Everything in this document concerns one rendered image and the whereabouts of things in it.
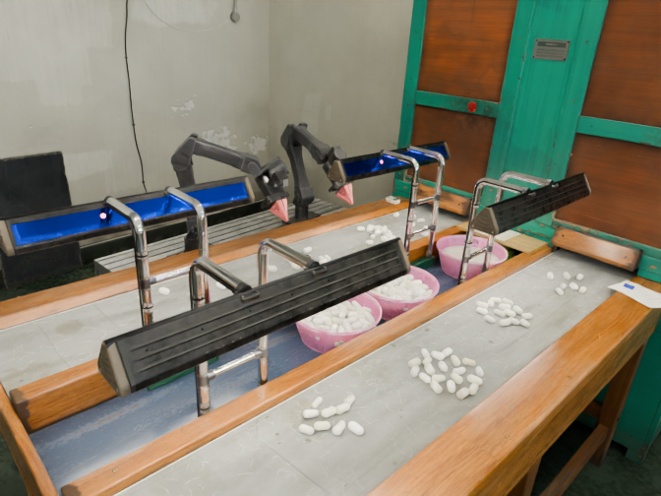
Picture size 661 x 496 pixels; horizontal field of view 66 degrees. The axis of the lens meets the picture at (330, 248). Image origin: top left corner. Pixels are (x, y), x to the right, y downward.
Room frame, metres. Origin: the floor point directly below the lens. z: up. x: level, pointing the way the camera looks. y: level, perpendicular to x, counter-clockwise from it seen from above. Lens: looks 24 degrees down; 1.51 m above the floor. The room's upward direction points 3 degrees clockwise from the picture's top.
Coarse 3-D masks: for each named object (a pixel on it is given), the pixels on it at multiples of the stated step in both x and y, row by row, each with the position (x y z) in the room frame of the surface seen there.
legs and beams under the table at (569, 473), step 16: (640, 352) 1.49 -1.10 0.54; (624, 368) 1.51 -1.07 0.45; (624, 384) 1.49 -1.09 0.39; (608, 400) 1.52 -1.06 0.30; (624, 400) 1.49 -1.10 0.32; (592, 416) 1.55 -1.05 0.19; (608, 416) 1.50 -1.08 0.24; (592, 432) 1.47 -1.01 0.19; (608, 432) 1.49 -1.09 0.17; (592, 448) 1.39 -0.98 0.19; (608, 448) 1.52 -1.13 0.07; (576, 464) 1.31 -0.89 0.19; (592, 464) 1.50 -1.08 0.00; (528, 480) 0.91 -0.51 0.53; (560, 480) 1.23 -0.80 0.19
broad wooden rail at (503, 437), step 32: (608, 320) 1.30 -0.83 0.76; (640, 320) 1.32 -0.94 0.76; (544, 352) 1.11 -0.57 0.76; (576, 352) 1.12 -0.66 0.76; (608, 352) 1.13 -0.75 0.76; (512, 384) 0.97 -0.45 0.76; (544, 384) 0.98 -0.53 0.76; (576, 384) 0.99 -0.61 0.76; (480, 416) 0.85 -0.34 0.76; (512, 416) 0.86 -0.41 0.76; (544, 416) 0.87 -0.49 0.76; (576, 416) 1.08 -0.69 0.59; (448, 448) 0.76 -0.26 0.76; (480, 448) 0.76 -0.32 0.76; (512, 448) 0.77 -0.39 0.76; (544, 448) 0.94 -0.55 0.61; (416, 480) 0.68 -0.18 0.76; (448, 480) 0.68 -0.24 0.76; (480, 480) 0.69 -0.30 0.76; (512, 480) 0.83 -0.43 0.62
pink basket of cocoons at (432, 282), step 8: (416, 272) 1.57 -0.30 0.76; (424, 272) 1.55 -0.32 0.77; (424, 280) 1.53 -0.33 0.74; (432, 280) 1.50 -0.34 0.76; (432, 288) 1.48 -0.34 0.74; (376, 296) 1.36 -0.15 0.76; (432, 296) 1.38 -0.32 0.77; (384, 304) 1.36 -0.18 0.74; (392, 304) 1.35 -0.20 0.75; (400, 304) 1.34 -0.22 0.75; (408, 304) 1.34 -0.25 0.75; (416, 304) 1.35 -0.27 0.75; (384, 312) 1.37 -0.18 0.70; (392, 312) 1.36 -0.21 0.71; (400, 312) 1.35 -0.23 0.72
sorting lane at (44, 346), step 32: (384, 224) 2.05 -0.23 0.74; (416, 224) 2.07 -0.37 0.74; (448, 224) 2.10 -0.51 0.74; (256, 256) 1.65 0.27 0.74; (64, 320) 1.16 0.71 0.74; (96, 320) 1.17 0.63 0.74; (128, 320) 1.18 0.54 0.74; (0, 352) 1.01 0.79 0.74; (32, 352) 1.01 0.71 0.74; (64, 352) 1.02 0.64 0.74; (96, 352) 1.03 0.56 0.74
